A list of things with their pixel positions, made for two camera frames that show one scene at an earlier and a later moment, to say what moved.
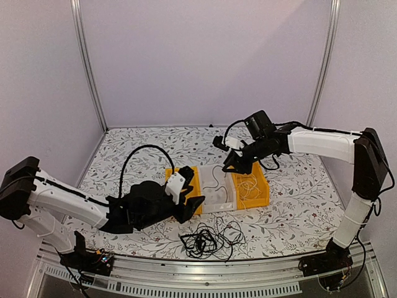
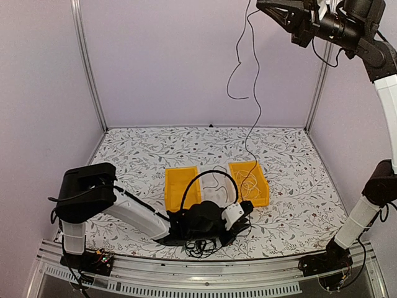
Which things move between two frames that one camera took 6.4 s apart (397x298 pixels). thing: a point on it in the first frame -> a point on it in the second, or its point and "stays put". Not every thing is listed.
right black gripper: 232,161 -> 303,23
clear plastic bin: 218,189 stays put
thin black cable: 218,184 stays put
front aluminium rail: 281,275 stays put
